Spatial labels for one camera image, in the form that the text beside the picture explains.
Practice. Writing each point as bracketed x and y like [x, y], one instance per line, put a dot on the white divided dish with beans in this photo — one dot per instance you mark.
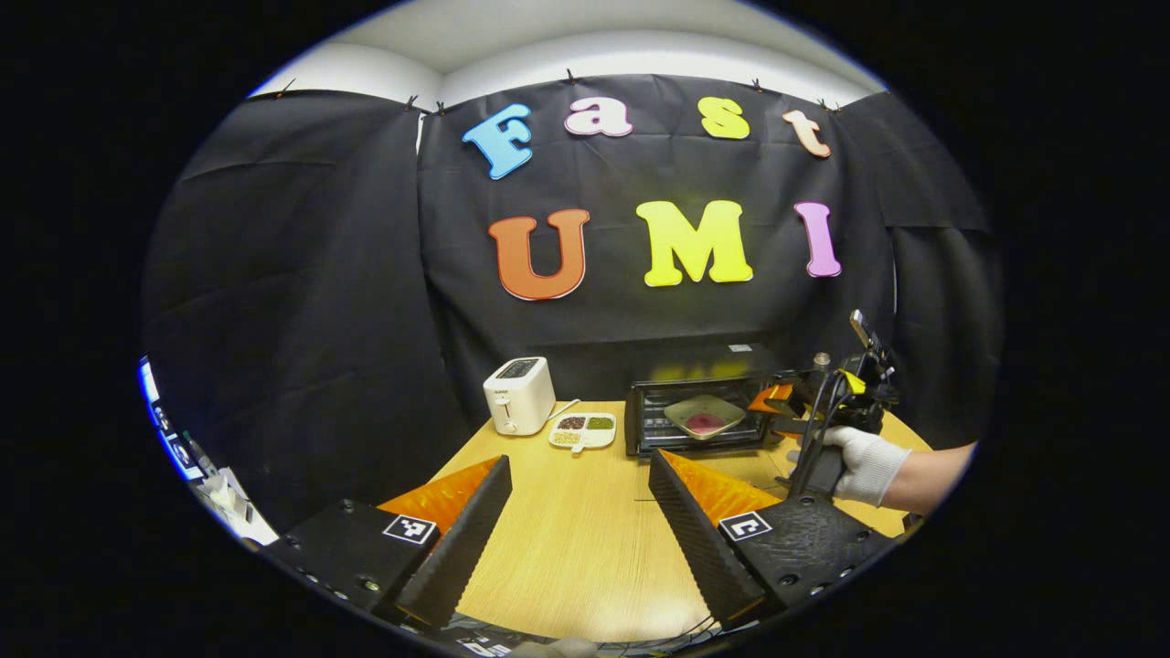
[585, 429]

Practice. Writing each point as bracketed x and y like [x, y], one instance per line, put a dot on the computer monitor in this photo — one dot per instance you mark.
[169, 429]

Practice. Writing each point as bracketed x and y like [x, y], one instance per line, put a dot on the square white plate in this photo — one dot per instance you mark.
[699, 407]

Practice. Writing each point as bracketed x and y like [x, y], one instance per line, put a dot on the black electric oven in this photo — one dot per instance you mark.
[644, 420]

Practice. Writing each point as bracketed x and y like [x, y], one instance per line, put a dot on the black backdrop cloth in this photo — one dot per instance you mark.
[320, 274]

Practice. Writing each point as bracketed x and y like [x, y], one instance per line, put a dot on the white toaster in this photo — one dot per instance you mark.
[516, 397]

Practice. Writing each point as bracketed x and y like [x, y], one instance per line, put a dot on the pink round food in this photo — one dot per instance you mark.
[706, 423]

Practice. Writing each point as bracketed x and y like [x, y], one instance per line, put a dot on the white side desk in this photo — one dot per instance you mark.
[233, 507]

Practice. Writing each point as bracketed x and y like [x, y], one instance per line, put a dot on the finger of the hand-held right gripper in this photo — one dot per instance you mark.
[772, 400]

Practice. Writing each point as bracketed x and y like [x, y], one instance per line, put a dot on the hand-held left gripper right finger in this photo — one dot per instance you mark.
[699, 539]

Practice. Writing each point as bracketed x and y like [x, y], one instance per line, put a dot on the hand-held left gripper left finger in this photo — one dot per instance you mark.
[466, 539]

